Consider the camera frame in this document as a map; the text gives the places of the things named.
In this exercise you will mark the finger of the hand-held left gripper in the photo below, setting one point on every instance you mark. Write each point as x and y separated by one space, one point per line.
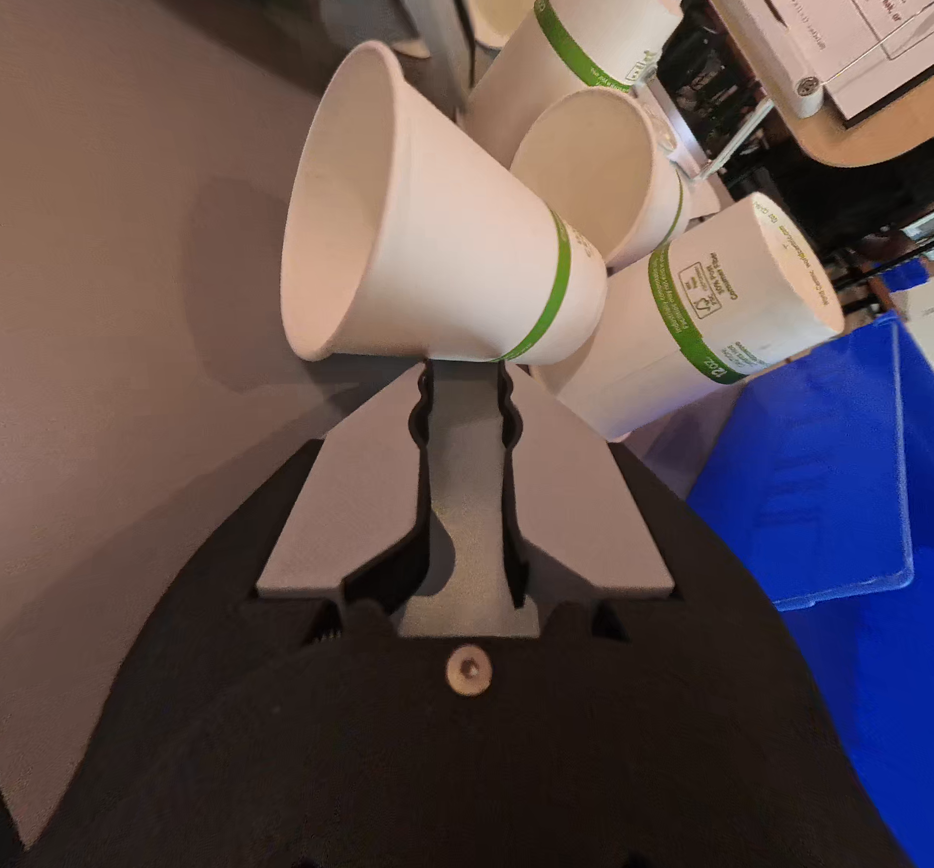
438 14
365 7

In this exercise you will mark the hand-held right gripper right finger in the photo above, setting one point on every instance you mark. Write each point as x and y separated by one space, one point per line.
584 503

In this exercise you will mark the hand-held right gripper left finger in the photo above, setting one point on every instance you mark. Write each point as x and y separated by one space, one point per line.
343 503

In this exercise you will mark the blue plastic bin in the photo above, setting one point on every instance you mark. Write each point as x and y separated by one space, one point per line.
824 459

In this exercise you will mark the board stand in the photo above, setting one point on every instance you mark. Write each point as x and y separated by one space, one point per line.
686 145

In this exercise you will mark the grey desk mat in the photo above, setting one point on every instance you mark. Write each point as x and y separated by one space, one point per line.
146 226

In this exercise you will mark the wooden instruction board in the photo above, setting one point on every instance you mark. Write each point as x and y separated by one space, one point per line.
875 131

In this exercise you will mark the white sheet holder bracket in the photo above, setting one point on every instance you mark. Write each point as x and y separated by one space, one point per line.
773 29

